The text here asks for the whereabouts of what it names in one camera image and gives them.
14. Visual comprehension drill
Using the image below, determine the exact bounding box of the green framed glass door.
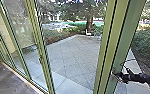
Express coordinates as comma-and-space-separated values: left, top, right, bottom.
104, 0, 150, 94
24, 0, 119, 94

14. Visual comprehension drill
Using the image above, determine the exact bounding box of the green shrub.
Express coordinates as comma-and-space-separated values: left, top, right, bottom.
130, 26, 150, 61

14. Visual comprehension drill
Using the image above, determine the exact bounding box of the white garden bench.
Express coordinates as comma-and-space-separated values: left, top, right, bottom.
85, 29, 94, 37

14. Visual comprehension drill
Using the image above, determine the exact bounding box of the large tree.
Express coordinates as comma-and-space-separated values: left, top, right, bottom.
57, 0, 107, 33

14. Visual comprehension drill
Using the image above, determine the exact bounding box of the long green hedge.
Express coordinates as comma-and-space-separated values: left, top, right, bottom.
40, 26, 89, 44

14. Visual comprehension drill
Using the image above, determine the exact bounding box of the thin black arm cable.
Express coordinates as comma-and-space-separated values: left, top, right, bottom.
119, 58, 138, 76

